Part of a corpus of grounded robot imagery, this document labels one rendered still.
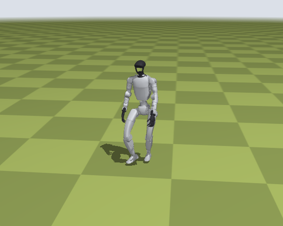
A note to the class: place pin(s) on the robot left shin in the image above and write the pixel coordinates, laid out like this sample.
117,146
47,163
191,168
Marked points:
149,145

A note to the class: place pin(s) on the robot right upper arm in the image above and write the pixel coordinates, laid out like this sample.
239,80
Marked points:
129,87

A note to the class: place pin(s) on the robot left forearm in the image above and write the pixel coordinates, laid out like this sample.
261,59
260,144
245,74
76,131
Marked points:
154,104

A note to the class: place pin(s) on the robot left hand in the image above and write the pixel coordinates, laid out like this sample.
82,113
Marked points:
152,119

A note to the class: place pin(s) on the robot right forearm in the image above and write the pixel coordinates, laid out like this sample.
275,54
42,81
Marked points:
126,101

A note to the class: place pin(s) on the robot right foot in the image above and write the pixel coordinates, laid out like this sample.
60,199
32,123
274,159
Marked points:
132,159

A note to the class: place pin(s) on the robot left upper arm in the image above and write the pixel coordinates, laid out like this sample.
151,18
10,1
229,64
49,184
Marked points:
153,83

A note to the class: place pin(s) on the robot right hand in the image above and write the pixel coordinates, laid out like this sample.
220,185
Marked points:
123,112

